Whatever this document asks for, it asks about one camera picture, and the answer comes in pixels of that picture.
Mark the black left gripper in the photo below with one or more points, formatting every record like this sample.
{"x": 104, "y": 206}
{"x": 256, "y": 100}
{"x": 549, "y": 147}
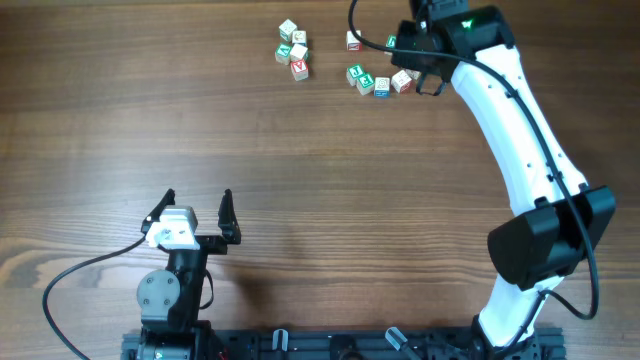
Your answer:
{"x": 208, "y": 242}

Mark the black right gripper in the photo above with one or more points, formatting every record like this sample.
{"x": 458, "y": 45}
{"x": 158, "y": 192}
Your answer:
{"x": 409, "y": 61}

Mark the green J letter block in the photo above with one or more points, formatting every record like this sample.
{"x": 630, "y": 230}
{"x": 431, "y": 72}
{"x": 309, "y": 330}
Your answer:
{"x": 353, "y": 73}

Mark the yellow edged picture block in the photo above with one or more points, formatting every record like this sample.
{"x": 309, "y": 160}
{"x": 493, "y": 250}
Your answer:
{"x": 413, "y": 74}

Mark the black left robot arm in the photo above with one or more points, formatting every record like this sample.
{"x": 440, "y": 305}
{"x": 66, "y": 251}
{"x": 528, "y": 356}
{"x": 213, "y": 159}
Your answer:
{"x": 170, "y": 299}

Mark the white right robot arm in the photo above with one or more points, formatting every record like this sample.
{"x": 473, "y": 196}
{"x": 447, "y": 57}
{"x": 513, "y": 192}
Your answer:
{"x": 558, "y": 219}

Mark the green N letter block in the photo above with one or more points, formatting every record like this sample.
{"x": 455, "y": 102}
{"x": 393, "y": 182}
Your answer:
{"x": 391, "y": 42}

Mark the snail picture blue block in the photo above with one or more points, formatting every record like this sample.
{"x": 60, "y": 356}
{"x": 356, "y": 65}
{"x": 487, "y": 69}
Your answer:
{"x": 382, "y": 87}

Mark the block with red side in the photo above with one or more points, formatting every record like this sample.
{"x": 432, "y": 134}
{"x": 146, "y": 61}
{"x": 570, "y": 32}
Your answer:
{"x": 352, "y": 42}

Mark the green E letter block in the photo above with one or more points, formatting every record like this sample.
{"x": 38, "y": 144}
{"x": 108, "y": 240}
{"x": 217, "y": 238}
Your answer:
{"x": 365, "y": 84}

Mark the block with blue side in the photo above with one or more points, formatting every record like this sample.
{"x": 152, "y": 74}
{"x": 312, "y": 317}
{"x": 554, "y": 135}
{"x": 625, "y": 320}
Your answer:
{"x": 299, "y": 37}

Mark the green Z side block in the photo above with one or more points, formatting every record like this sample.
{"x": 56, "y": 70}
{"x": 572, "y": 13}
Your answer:
{"x": 299, "y": 52}

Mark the red V letter block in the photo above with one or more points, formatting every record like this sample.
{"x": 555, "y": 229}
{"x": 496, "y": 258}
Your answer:
{"x": 299, "y": 69}

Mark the plain top far-left block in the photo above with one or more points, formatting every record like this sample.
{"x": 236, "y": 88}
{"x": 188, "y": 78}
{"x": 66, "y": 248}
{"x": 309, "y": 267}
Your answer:
{"x": 286, "y": 30}

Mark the green A letter block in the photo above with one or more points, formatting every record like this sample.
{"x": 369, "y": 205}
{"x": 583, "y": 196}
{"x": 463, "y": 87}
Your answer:
{"x": 282, "y": 53}

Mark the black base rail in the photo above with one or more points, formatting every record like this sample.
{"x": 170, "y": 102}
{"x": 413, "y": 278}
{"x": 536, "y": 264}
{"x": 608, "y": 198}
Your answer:
{"x": 434, "y": 343}

